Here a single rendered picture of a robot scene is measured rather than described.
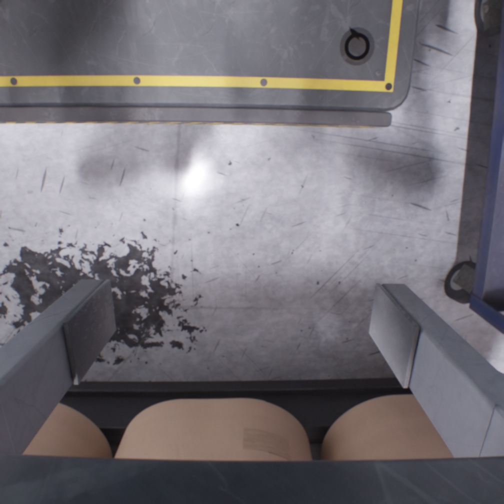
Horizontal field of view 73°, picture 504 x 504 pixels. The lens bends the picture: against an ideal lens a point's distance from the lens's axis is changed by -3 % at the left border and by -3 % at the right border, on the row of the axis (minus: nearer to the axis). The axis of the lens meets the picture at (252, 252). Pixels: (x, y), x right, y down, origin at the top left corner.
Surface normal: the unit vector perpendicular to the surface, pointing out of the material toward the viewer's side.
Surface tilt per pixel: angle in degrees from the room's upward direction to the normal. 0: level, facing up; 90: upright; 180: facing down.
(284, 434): 90
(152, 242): 0
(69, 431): 90
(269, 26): 0
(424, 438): 90
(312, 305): 0
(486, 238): 90
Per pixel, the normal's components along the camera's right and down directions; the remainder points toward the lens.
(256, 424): 0.23, -0.93
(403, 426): -0.15, -0.94
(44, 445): 0.50, -0.83
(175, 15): 0.01, 0.30
